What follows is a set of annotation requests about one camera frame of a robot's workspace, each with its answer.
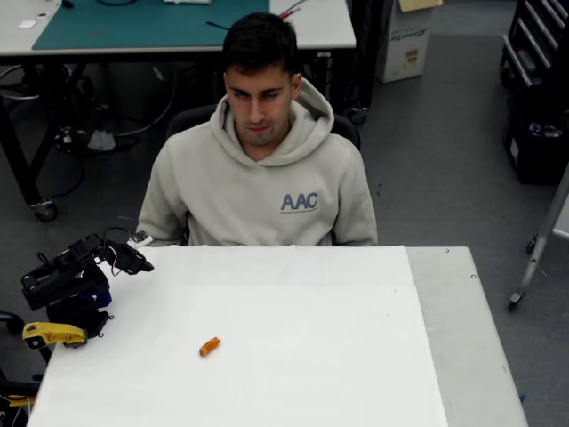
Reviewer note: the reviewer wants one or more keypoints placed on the orange carrot piece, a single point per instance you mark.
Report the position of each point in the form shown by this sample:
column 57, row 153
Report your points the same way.
column 209, row 347

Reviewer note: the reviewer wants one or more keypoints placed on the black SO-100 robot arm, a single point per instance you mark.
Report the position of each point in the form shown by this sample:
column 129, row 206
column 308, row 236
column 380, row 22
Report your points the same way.
column 58, row 284

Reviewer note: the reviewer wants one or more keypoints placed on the grey caster wheel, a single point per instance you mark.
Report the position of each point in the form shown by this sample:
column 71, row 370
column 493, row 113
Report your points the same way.
column 45, row 210
column 358, row 115

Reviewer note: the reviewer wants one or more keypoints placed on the yellow spring clamp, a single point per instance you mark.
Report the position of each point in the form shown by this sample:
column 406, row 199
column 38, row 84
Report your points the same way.
column 51, row 331

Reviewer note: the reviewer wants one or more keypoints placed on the white cloth on floor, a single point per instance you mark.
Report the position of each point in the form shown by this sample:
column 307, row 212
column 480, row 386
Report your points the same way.
column 101, row 140

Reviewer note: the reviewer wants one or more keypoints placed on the black chair armrest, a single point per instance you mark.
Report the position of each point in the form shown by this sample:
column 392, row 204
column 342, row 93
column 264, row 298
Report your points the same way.
column 11, row 321

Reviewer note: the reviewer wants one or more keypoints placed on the man in beige hoodie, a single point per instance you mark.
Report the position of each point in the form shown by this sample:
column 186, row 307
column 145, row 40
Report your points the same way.
column 249, row 191

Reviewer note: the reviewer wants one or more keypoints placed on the large white paper sheet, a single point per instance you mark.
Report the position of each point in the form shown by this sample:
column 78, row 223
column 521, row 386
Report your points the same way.
column 289, row 333

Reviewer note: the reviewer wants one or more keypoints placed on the green cutting mat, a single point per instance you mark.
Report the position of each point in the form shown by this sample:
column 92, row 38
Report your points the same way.
column 133, row 26

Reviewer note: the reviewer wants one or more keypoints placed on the small white paper label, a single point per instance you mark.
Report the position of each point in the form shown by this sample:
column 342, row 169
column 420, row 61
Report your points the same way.
column 26, row 24

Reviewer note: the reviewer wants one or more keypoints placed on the red pen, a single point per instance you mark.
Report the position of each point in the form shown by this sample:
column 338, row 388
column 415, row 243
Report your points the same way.
column 290, row 12

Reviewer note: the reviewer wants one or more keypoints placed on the white carton box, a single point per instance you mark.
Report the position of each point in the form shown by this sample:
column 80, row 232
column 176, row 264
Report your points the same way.
column 402, row 49

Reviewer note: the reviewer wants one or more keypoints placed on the brown cardboard flap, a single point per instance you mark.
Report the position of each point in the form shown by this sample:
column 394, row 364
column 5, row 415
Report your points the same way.
column 418, row 3

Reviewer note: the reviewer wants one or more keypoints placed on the grey metal stand leg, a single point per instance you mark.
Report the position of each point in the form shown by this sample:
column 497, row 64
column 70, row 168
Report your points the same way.
column 540, row 249

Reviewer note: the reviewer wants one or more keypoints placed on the black storage crate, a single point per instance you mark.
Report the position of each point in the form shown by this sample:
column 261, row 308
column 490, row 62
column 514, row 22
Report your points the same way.
column 535, row 155

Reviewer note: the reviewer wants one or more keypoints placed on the black drawer cabinet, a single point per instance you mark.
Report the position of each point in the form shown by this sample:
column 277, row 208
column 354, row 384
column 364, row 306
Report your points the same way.
column 538, row 31

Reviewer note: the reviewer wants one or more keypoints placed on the small wrist camera board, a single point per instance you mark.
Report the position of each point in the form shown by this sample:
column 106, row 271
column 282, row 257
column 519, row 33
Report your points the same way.
column 140, row 239

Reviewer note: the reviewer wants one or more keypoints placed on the grey workbench with black frame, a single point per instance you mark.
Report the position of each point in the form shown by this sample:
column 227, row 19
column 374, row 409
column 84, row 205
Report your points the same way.
column 320, row 26

